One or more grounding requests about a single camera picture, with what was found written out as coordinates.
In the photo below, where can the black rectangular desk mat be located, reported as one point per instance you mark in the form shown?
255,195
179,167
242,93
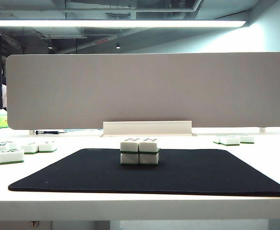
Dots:
202,175

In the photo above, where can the white green-backed bamboo mahjong tile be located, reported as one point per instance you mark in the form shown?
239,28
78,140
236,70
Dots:
129,158
148,146
148,158
129,146

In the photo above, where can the metal bolt under table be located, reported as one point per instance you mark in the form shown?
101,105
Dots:
34,223

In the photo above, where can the long white ceiling light strip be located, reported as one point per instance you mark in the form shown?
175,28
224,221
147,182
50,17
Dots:
106,23

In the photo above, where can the white divider foot clamp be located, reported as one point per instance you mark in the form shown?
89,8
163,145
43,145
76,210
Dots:
262,129
31,132

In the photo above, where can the black precision screwdriver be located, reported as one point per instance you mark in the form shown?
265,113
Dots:
47,132

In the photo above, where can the beige fabric desk divider panel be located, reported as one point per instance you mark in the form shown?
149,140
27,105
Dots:
144,88

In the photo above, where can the cream divider mounting bracket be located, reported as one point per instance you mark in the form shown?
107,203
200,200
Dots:
146,128

